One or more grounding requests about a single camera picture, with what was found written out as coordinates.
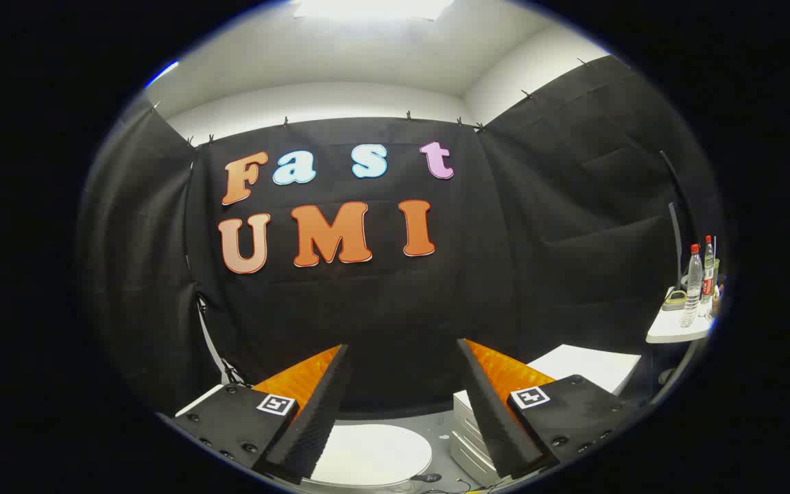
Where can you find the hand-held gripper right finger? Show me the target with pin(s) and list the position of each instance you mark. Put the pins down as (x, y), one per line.
(487, 405)

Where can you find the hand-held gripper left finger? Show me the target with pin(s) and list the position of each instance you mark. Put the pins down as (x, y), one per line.
(326, 405)

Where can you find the white drawer cabinet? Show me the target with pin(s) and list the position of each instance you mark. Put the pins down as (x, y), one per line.
(590, 367)

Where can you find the black backdrop cloth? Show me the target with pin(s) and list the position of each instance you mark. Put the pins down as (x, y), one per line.
(381, 302)

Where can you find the white stand pole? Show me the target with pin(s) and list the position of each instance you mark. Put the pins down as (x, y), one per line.
(210, 343)

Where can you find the white side table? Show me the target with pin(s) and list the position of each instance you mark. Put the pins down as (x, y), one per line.
(669, 331)

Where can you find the clear plastic bottle red cap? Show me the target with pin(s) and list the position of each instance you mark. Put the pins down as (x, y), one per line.
(692, 288)

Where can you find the red label plastic bottle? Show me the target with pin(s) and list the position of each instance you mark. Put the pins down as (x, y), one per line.
(708, 274)

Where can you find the ceiling light panel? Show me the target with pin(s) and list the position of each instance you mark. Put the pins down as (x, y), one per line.
(374, 7)

